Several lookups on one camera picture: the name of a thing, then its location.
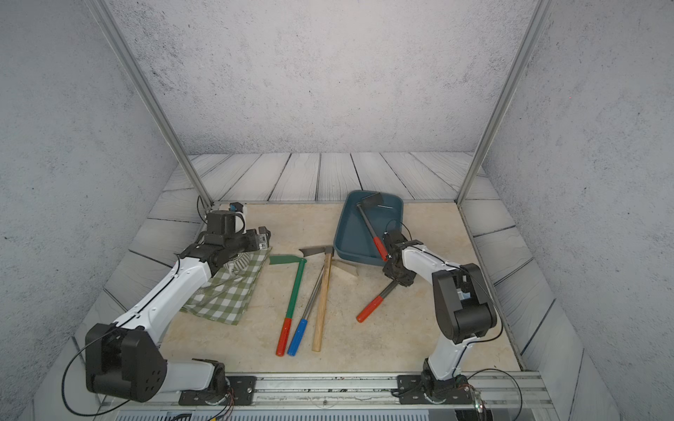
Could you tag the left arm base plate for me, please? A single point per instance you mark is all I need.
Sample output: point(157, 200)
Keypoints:
point(239, 390)

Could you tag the green hoe with red grip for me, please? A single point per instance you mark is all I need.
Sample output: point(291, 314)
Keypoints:
point(283, 259)

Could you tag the grey hoe red grip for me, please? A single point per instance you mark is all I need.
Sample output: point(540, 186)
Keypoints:
point(373, 200)
point(376, 302)

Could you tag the teal plastic storage box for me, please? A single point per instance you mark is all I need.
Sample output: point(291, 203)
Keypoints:
point(353, 241)

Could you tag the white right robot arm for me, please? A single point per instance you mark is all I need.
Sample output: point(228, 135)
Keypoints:
point(464, 310)

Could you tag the aluminium front rail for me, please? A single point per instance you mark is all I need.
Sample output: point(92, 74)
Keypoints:
point(499, 395)

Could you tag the steel hoe with blue grip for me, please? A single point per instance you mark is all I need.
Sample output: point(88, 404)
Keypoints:
point(349, 269)

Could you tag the wooden handled hoe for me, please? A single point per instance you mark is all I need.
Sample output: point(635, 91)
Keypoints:
point(322, 299)

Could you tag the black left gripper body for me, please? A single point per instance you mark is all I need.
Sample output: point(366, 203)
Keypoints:
point(245, 242)

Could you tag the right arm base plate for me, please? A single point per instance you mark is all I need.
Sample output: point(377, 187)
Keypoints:
point(410, 387)

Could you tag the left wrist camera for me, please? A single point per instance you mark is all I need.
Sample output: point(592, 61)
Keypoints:
point(237, 207)

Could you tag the green white checkered cloth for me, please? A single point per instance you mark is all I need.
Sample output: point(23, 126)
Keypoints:
point(226, 296)

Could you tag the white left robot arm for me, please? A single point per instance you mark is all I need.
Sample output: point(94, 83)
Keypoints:
point(122, 359)

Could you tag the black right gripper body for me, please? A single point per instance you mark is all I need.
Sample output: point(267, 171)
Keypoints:
point(404, 279)

